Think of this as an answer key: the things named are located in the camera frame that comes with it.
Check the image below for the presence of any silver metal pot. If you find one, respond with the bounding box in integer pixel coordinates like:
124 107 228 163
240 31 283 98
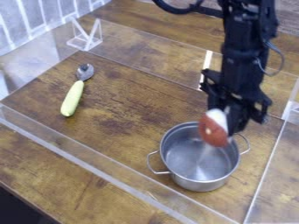
147 122 251 192

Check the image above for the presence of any yellow-green handled spoon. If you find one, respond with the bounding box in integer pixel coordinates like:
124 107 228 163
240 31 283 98
60 64 95 117

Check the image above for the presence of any black cable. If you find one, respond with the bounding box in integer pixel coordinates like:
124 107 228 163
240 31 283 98
151 0 226 19

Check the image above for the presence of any red white plush mushroom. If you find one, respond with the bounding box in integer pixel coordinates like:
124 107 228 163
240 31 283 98
199 108 230 147

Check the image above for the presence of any clear acrylic triangle stand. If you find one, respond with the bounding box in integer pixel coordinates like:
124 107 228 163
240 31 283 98
67 18 103 52

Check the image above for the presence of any clear acrylic barrier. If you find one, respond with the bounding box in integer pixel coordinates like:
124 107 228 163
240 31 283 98
0 103 239 224

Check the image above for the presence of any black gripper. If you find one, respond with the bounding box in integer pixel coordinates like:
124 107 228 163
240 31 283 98
200 48 272 136

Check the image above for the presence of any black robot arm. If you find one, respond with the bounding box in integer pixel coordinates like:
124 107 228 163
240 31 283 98
200 0 278 135

